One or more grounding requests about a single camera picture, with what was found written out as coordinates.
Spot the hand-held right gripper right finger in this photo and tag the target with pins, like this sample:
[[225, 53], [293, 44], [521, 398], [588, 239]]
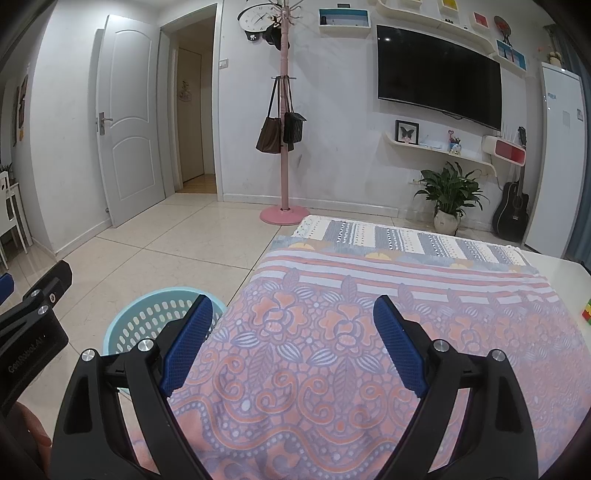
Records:
[[399, 350]]

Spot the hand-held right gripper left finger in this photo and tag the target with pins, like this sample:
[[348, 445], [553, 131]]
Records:
[[187, 346]]

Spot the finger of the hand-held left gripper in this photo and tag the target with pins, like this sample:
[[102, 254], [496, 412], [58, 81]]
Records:
[[4, 288], [51, 286]]

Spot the light blue plastic basket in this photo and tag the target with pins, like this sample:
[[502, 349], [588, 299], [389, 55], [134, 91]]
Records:
[[147, 318]]

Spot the person's left hand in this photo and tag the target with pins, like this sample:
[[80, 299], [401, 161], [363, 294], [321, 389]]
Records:
[[27, 434]]

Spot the white chair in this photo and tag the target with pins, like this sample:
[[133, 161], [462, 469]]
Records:
[[14, 217]]

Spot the pink purple floral blanket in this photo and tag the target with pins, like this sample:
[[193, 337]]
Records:
[[323, 369]]

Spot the grey white dotted mat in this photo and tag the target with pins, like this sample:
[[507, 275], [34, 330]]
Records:
[[415, 240]]

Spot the potted green plant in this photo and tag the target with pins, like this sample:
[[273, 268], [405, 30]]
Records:
[[450, 189]]

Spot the black acoustic guitar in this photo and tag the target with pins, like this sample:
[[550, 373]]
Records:
[[510, 212]]

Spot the white panel door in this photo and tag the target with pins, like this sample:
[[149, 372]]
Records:
[[129, 115]]

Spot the colourful toy blocks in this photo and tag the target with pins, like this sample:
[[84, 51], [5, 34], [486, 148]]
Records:
[[587, 314]]

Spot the pink coat rack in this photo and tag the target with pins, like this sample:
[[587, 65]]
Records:
[[284, 175]]

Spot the small colourful figurine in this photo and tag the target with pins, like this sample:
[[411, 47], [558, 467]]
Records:
[[455, 143]]

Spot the black framed butterfly picture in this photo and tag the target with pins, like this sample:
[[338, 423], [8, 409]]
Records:
[[407, 132]]

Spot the brown handbag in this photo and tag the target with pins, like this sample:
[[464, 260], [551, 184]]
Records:
[[268, 136]]

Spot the small door ornament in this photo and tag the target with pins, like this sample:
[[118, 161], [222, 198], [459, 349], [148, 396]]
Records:
[[186, 91]]

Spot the black handbag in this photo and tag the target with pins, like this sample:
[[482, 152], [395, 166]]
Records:
[[293, 127]]

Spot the white refrigerator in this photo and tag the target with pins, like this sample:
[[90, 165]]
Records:
[[558, 161]]

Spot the black flat television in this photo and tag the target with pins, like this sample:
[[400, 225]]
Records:
[[438, 74]]

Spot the light blue shelf box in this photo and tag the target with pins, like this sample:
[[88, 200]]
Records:
[[511, 55]]

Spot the black hat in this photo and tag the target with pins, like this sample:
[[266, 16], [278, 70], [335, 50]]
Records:
[[277, 37]]

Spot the small red shelf box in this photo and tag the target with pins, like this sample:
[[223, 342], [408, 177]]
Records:
[[481, 20]]

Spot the round dark hand fan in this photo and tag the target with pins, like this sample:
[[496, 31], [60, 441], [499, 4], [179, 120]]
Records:
[[502, 25]]

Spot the small yellow shelf box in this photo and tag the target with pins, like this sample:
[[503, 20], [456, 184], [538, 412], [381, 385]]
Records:
[[449, 3]]

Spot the framed wall picture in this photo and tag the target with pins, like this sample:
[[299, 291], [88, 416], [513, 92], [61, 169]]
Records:
[[22, 106]]

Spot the white curved wall shelf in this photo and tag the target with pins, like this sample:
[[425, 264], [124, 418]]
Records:
[[434, 148]]

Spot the red white wall box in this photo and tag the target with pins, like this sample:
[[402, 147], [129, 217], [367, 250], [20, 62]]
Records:
[[508, 151]]

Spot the white wavy wall shelf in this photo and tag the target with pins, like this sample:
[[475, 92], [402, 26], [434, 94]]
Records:
[[438, 23]]

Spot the round wall clock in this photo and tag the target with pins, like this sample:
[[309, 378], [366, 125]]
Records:
[[253, 18]]

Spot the blue white wall box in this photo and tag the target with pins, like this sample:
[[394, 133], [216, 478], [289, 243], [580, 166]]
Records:
[[346, 18]]

